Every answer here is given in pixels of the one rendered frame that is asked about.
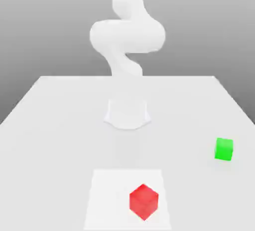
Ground small green cube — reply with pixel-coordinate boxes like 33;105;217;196
214;137;234;162

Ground small red cube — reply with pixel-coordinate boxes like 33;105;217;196
128;183;159;221

